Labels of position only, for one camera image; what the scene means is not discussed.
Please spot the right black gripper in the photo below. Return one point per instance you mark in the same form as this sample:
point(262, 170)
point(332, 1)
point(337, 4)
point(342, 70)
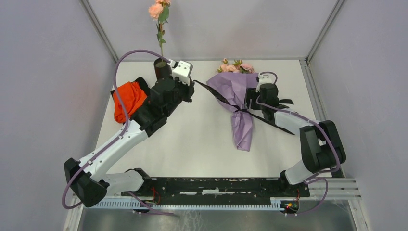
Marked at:
point(251, 94)

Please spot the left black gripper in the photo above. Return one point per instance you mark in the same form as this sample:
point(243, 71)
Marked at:
point(189, 89)

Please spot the purple paper flower bouquet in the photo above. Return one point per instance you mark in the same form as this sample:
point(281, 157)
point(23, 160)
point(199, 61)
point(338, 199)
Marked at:
point(231, 81)

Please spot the black ribbon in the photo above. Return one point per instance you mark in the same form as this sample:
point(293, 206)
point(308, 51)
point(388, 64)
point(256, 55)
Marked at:
point(222, 99)

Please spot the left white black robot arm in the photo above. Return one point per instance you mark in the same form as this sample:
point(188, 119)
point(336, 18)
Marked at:
point(88, 177)

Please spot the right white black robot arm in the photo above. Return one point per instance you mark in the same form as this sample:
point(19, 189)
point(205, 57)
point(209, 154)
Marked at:
point(320, 144)

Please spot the black cylindrical vase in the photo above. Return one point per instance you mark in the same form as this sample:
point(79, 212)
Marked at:
point(162, 69)

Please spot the pink rose stem in vase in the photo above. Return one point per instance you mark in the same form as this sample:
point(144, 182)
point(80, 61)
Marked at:
point(159, 12)

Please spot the black cloth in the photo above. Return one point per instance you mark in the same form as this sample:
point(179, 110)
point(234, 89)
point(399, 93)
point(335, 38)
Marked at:
point(138, 88)

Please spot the orange cloth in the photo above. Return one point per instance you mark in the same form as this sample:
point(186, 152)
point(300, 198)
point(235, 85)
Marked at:
point(131, 104)

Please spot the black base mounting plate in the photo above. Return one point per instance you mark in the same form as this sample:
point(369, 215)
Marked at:
point(218, 191)

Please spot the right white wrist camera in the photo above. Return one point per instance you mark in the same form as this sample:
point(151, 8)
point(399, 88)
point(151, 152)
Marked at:
point(266, 78)

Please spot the white slotted cable duct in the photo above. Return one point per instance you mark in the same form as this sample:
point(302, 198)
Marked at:
point(131, 203)

